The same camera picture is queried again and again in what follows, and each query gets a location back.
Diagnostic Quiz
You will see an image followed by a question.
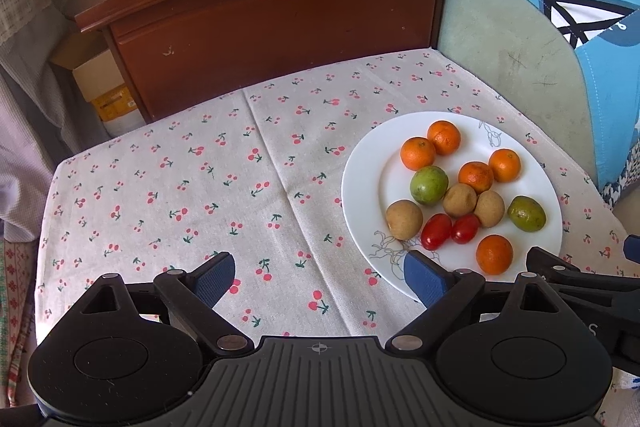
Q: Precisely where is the brown kiwi fruit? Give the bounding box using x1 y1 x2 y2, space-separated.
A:
386 200 424 241
443 183 478 218
473 190 506 228

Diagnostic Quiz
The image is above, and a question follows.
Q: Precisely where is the green citrus fruit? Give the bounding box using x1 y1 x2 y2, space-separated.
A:
410 165 449 206
507 196 547 233

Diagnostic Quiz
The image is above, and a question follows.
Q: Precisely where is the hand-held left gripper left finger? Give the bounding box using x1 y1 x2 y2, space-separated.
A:
65 252 253 354

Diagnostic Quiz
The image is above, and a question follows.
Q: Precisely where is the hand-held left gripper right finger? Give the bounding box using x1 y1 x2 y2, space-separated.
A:
387 251 571 353

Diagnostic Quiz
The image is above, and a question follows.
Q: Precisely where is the red cherry tomato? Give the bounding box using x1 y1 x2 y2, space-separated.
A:
451 214 482 245
421 213 453 251

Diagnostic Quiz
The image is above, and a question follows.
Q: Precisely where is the orange tangerine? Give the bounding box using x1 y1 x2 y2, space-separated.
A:
400 136 437 172
427 120 462 156
476 234 514 276
458 161 495 194
488 148 522 183

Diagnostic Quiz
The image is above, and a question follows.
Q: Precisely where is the blue white patterned sheet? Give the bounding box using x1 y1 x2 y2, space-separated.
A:
600 142 640 208

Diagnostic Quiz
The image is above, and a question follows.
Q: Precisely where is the green upholstered sofa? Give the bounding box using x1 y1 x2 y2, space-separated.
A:
437 0 640 182

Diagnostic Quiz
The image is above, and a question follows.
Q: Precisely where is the red patterned cloth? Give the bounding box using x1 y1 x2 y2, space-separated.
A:
0 239 41 408

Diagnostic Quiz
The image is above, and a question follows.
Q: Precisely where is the cardboard box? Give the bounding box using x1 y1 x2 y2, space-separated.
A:
50 32 146 138

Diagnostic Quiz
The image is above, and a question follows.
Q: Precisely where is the dark wooden cabinet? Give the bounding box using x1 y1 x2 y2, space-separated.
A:
75 0 466 125

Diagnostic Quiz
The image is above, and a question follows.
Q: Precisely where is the white plate with line drawing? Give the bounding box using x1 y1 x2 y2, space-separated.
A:
341 111 563 303

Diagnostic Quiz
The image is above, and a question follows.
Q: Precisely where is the cherry print tablecloth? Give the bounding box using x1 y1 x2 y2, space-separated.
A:
35 49 640 408

